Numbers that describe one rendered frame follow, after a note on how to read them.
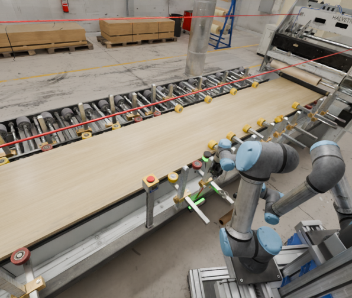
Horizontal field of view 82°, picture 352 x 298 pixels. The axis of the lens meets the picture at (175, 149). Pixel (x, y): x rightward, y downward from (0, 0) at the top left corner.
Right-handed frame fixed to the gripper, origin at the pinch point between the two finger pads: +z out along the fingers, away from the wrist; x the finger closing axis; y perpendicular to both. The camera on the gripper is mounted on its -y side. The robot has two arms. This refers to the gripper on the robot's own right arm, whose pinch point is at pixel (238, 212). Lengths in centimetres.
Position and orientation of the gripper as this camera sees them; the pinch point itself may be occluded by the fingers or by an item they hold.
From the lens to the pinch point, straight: 159.9
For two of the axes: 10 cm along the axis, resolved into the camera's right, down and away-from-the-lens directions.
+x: 8.0, -3.5, 5.0
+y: 6.0, 5.9, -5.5
